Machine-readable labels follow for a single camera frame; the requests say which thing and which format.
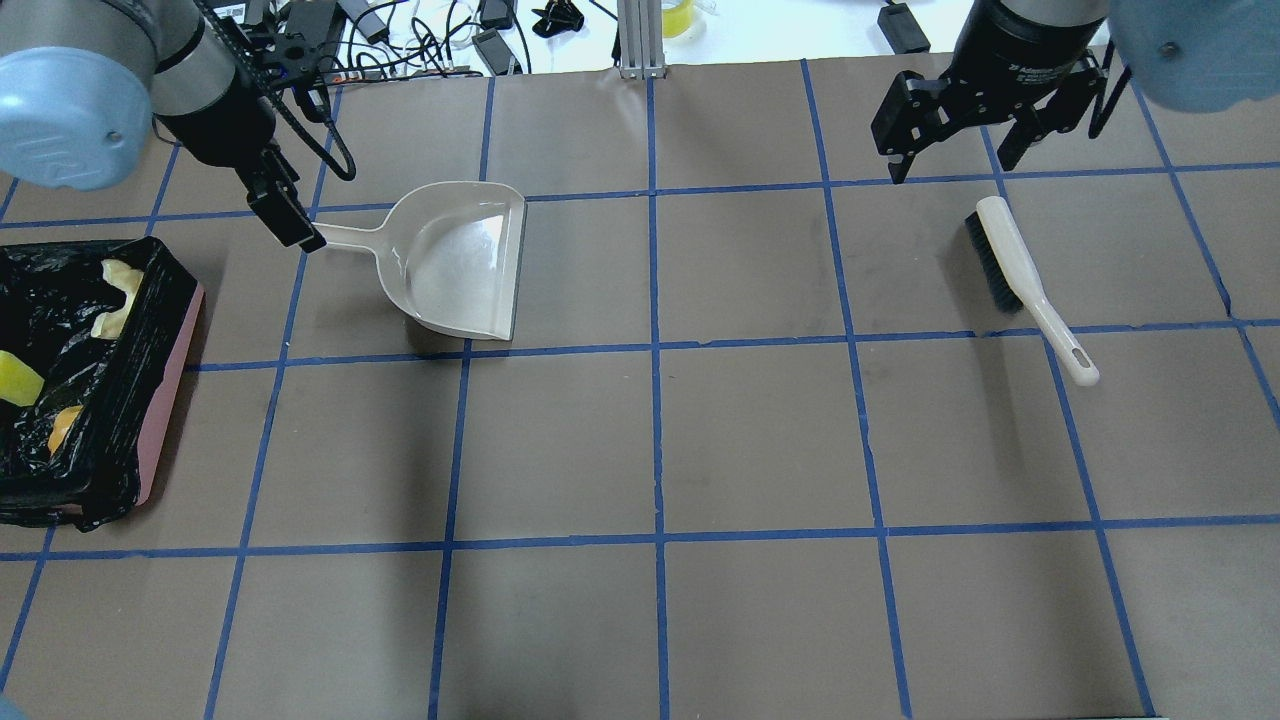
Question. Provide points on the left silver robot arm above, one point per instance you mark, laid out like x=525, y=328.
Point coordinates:
x=83, y=82

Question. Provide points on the aluminium frame post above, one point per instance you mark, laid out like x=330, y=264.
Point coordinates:
x=640, y=40

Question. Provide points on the beige plastic dustpan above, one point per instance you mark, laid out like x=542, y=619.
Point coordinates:
x=448, y=255

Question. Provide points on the yellow tape roll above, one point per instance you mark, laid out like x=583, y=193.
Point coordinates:
x=676, y=17

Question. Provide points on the yellow green sponge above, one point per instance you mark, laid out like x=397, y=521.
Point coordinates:
x=21, y=385

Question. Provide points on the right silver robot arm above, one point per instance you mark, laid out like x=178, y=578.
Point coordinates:
x=1192, y=56

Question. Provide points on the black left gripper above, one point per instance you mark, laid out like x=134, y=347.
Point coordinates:
x=218, y=128

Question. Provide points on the yellow-brown potato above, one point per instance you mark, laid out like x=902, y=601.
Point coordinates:
x=61, y=426

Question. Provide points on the beige hand brush black bristles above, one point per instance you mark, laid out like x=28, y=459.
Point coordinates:
x=1015, y=284

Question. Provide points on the bin with black bag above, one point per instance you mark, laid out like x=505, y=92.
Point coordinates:
x=108, y=324

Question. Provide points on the black power adapter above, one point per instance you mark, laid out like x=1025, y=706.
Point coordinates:
x=901, y=30

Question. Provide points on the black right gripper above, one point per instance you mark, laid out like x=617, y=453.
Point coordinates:
x=1022, y=52

